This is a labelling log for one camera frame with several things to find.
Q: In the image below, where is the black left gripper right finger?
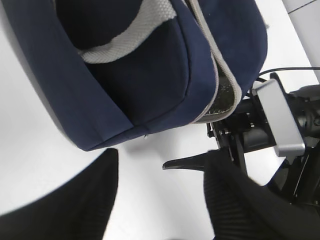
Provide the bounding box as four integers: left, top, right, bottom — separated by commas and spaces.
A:
203, 150, 320, 240

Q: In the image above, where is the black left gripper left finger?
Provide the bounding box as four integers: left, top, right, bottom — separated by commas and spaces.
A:
0, 148, 119, 240

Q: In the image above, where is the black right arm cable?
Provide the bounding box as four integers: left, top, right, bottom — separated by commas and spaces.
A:
254, 66, 320, 83

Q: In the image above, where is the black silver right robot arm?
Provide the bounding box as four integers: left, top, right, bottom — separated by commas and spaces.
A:
206, 71, 320, 208

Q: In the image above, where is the navy insulated lunch bag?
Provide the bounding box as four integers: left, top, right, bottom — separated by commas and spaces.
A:
1, 0, 268, 151

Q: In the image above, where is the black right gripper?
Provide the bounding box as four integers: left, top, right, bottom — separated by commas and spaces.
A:
162, 96, 276, 174

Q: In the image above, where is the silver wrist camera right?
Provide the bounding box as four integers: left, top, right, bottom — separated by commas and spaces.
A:
252, 78, 306, 157

